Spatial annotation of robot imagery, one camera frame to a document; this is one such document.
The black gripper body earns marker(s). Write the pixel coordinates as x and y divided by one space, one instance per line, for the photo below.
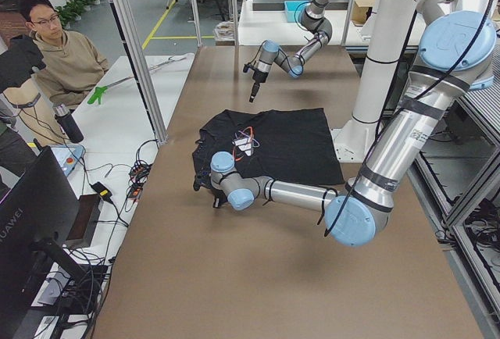
217 201
258 77

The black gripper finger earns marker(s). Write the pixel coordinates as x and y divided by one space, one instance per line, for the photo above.
254 91
216 203

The black printed t-shirt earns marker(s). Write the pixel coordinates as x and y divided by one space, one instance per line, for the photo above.
293 146

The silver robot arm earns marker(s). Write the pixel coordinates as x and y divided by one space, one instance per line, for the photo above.
312 19
454 57

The blue plastic bin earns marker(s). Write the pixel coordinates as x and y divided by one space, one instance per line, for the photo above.
293 9

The red black power strip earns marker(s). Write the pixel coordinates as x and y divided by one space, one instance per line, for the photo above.
138 175

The black power adapter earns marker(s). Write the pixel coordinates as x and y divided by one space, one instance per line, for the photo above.
102 190

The cardboard box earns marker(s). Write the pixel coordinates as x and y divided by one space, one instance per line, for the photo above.
361 11

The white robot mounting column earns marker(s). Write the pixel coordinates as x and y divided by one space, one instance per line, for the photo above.
391 28

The blue white teach pendant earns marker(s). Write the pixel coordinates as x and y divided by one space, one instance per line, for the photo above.
68 156

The green grabber tool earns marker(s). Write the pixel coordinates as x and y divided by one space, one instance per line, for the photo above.
100 91

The black water bottle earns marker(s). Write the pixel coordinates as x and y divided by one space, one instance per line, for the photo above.
65 119

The black computer monitor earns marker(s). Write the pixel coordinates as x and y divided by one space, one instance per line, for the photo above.
36 218

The man in beige hoodie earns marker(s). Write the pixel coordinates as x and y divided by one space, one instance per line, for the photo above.
73 65

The aluminium cage frame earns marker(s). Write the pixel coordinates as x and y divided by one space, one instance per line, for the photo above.
131 116

